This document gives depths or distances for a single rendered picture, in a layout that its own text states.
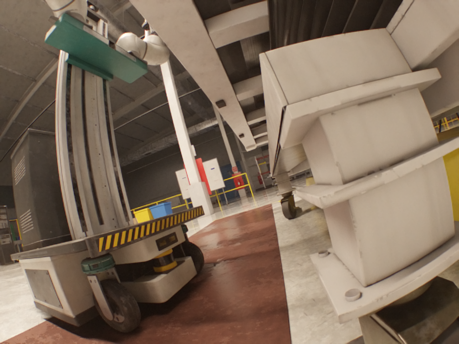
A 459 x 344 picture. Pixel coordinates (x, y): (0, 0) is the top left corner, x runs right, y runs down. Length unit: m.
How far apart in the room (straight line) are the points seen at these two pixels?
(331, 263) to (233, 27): 0.61
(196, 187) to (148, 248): 4.90
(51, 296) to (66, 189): 0.42
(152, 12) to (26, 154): 0.81
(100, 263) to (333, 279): 0.58
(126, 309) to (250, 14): 0.90
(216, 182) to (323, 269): 8.44
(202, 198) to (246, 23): 5.09
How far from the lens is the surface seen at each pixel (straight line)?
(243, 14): 0.68
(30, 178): 1.03
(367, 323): 0.26
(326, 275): 0.22
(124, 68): 1.34
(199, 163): 5.96
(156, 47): 1.54
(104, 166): 1.12
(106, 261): 0.66
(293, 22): 0.50
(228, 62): 0.91
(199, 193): 5.53
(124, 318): 0.69
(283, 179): 1.73
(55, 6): 1.20
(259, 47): 0.97
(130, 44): 1.44
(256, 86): 1.05
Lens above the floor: 0.33
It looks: 6 degrees up
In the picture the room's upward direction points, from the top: 17 degrees counter-clockwise
